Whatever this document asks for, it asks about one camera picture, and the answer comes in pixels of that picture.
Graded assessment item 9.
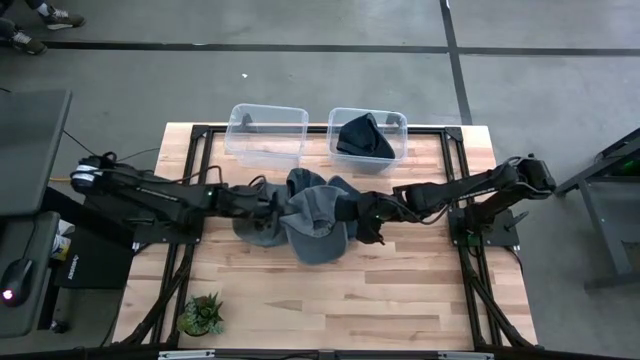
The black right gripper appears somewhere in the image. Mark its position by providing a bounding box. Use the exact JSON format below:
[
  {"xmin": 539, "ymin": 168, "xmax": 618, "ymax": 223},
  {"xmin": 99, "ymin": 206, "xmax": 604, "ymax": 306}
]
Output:
[{"xmin": 333, "ymin": 192, "xmax": 401, "ymax": 246}]

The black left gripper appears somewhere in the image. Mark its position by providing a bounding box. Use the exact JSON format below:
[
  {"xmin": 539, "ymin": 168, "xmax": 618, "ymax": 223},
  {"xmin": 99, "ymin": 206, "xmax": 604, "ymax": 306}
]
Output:
[{"xmin": 227, "ymin": 183, "xmax": 286, "ymax": 234}]

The dark grey baseball cap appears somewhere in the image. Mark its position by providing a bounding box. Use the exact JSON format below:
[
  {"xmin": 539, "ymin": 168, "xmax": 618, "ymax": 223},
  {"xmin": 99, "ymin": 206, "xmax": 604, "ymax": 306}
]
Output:
[{"xmin": 231, "ymin": 180, "xmax": 292, "ymax": 249}]

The blue denim baseball cap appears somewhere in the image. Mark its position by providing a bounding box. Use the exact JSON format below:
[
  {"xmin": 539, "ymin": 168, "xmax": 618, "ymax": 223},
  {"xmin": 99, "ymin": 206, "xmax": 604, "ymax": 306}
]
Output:
[{"xmin": 327, "ymin": 174, "xmax": 362, "ymax": 240}]

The light grey baseball cap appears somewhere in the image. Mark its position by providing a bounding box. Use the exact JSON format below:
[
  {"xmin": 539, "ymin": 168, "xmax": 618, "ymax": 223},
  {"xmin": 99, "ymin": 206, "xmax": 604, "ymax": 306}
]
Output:
[{"xmin": 278, "ymin": 184, "xmax": 350, "ymax": 266}]

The black baseball cap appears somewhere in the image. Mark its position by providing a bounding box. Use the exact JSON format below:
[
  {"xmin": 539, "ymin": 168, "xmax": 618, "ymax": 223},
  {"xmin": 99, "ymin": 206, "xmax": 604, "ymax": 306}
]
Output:
[{"xmin": 335, "ymin": 112, "xmax": 397, "ymax": 160}]

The clear plastic storage bin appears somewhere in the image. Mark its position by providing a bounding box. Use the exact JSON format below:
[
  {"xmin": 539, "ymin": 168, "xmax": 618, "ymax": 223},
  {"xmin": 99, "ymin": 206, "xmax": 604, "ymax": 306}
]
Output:
[
  {"xmin": 326, "ymin": 106, "xmax": 409, "ymax": 176},
  {"xmin": 223, "ymin": 102, "xmax": 310, "ymax": 170}
]

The potted succulent plant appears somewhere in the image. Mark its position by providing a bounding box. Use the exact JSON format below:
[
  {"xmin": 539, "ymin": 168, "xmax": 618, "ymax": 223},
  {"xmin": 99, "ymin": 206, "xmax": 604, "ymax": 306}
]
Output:
[{"xmin": 176, "ymin": 292, "xmax": 226, "ymax": 338}]

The black controller box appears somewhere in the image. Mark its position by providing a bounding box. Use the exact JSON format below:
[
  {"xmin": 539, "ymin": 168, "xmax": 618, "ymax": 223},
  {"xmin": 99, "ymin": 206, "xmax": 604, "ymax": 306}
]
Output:
[{"xmin": 53, "ymin": 219, "xmax": 137, "ymax": 291}]

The white printed container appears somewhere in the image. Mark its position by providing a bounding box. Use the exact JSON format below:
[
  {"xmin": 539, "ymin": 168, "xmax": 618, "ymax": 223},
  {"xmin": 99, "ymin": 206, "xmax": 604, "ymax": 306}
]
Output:
[{"xmin": 49, "ymin": 218, "xmax": 74, "ymax": 262}]

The grey desk with mouse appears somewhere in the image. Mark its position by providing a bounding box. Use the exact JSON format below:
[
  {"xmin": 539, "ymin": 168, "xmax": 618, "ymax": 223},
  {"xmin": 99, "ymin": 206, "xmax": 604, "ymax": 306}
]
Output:
[{"xmin": 0, "ymin": 209, "xmax": 61, "ymax": 339}]

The black metal cart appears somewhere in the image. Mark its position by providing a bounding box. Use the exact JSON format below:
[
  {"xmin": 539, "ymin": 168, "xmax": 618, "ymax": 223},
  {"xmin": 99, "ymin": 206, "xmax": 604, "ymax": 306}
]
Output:
[{"xmin": 552, "ymin": 127, "xmax": 640, "ymax": 291}]

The grey desk panel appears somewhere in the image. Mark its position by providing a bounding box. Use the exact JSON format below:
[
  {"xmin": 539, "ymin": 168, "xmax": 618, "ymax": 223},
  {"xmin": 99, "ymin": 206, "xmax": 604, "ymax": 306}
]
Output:
[{"xmin": 0, "ymin": 89, "xmax": 74, "ymax": 217}]

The black computer mouse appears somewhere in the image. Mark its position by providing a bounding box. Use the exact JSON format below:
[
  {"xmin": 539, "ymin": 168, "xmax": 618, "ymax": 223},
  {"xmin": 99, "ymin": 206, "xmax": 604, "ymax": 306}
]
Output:
[{"xmin": 0, "ymin": 257, "xmax": 34, "ymax": 308}]

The person's shoe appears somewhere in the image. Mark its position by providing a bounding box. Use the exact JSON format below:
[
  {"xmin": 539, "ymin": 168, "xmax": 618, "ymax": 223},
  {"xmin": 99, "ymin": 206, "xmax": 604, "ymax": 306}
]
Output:
[
  {"xmin": 8, "ymin": 29, "xmax": 49, "ymax": 56},
  {"xmin": 38, "ymin": 4, "xmax": 87, "ymax": 31}
]

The black metal table frame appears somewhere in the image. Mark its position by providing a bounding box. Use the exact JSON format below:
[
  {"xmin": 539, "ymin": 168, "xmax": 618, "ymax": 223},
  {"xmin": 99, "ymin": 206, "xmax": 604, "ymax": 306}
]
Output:
[{"xmin": 113, "ymin": 123, "xmax": 540, "ymax": 351}]

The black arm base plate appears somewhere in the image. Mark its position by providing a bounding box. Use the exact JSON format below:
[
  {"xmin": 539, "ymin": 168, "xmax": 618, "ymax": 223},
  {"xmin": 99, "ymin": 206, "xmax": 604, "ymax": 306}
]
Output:
[
  {"xmin": 133, "ymin": 205, "xmax": 207, "ymax": 246},
  {"xmin": 447, "ymin": 207, "xmax": 522, "ymax": 249}
]

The black power cable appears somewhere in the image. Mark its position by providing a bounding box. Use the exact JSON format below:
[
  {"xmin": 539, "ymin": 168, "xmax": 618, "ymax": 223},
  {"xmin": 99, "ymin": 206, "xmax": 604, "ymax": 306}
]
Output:
[{"xmin": 62, "ymin": 128, "xmax": 161, "ymax": 164}]

